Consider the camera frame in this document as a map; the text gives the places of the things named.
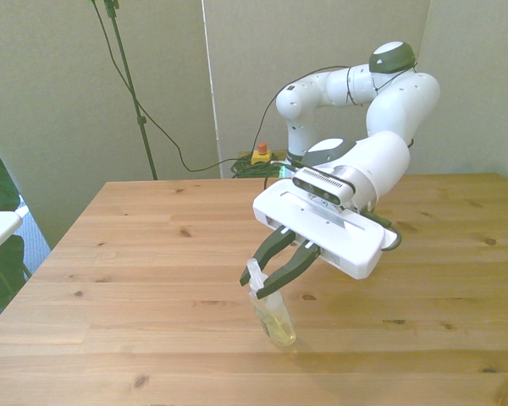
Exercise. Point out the clear hand sanitizer bottle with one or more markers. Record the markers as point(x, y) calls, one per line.
point(279, 327)

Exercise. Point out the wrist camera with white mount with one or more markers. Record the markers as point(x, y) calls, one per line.
point(321, 186)

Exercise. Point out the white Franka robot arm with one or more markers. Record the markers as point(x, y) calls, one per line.
point(398, 105)

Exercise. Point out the dark green plant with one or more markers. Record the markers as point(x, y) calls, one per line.
point(0, 186)

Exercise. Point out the white panel seam strip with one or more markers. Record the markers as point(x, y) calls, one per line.
point(211, 84)

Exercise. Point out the yellow emergency stop button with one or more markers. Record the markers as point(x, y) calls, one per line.
point(261, 157)

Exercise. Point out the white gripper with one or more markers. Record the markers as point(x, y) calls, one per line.
point(321, 228)

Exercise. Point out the black camera stand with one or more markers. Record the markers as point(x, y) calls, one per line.
point(129, 80)

